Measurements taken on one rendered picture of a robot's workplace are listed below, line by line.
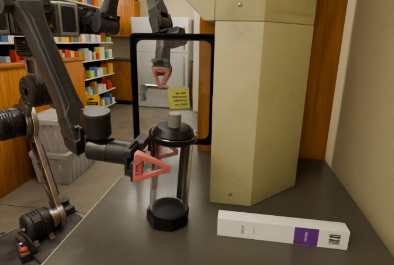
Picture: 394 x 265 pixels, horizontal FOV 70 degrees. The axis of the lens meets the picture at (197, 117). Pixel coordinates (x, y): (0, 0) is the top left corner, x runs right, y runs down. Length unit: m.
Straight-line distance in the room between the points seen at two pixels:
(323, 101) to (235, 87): 0.49
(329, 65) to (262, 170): 0.49
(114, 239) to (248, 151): 0.37
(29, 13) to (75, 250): 0.54
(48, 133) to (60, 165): 0.32
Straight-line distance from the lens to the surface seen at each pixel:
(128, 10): 6.38
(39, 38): 0.77
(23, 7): 0.80
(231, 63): 0.68
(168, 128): 0.61
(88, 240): 0.71
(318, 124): 1.13
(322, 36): 1.09
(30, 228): 1.86
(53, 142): 2.94
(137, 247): 0.67
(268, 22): 0.70
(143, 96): 1.02
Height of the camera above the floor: 1.36
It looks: 15 degrees down
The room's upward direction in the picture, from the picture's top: 1 degrees clockwise
